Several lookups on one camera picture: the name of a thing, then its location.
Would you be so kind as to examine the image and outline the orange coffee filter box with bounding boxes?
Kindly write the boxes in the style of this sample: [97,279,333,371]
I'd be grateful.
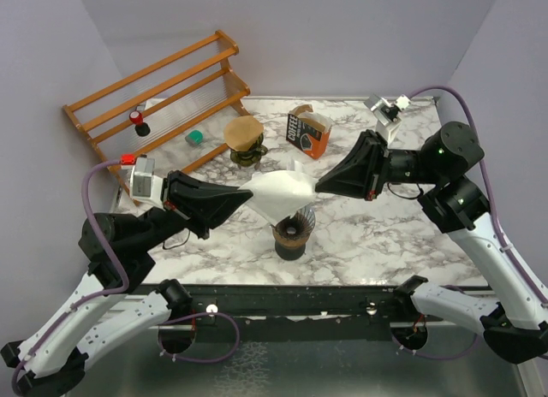
[286,113,334,160]

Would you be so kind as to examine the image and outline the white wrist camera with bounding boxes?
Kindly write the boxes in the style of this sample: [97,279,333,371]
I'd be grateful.
[120,155,164,209]
[364,95,410,145]

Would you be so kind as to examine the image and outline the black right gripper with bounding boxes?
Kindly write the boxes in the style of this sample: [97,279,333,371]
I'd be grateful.
[314,128,444,200]

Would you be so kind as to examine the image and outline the orange wooden shelf rack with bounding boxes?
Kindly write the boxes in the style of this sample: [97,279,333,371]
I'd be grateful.
[63,29,261,207]

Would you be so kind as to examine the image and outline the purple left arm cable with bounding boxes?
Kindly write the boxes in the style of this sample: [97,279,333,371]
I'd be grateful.
[11,154,241,396]

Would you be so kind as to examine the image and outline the grey carafe with red lid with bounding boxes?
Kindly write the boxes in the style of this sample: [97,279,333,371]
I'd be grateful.
[275,242,306,261]

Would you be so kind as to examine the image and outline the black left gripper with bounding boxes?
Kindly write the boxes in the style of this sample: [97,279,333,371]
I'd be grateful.
[137,169,255,252]

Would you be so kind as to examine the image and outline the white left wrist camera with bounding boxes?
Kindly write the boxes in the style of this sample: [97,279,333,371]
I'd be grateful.
[120,155,164,209]

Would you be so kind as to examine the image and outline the red black stamp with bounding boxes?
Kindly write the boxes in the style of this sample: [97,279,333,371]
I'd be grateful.
[129,110,151,137]

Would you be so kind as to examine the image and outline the brown filters in box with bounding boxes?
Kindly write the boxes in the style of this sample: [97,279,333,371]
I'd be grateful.
[289,104,332,131]

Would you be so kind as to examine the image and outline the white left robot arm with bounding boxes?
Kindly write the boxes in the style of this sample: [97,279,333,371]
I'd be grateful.
[1,168,253,396]

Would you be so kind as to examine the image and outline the white paper coffee filter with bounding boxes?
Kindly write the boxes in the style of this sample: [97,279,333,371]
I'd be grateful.
[239,158,318,225]

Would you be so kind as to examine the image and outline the olive green glass dripper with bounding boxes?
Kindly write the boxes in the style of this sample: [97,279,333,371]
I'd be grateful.
[230,134,268,169]

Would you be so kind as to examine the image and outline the round wooden dripper base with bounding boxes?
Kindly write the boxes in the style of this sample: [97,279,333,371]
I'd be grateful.
[275,234,309,250]

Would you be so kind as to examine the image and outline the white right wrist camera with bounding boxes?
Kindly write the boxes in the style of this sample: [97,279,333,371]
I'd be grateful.
[364,95,410,145]

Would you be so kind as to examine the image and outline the brown paper coffee filter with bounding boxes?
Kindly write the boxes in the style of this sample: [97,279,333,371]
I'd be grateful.
[223,116,264,151]

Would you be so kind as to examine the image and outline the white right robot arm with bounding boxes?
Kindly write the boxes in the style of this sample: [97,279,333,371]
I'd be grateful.
[315,121,547,364]

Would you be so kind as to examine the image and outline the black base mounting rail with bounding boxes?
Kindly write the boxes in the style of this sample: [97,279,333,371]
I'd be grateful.
[85,283,446,342]

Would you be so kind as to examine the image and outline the green small block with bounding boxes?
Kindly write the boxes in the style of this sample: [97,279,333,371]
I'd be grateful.
[185,130,204,146]

